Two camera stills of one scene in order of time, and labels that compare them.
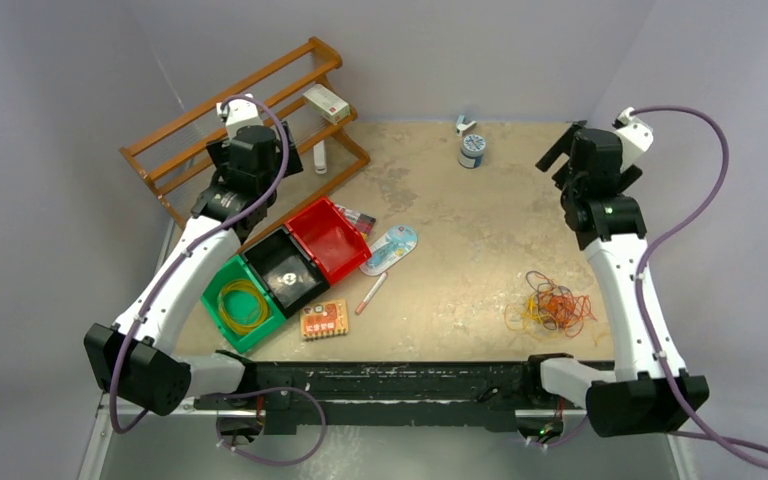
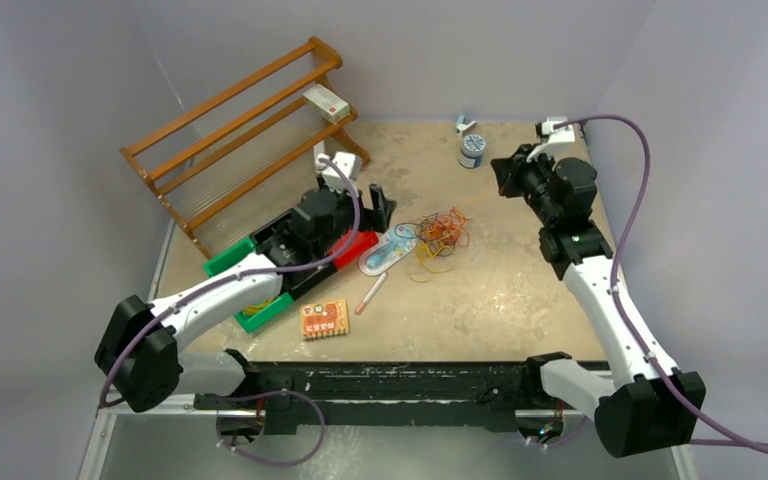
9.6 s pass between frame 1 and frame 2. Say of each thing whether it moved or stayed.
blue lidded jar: stayed
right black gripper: moved
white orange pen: stayed
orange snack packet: stayed
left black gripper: moved
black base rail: stayed
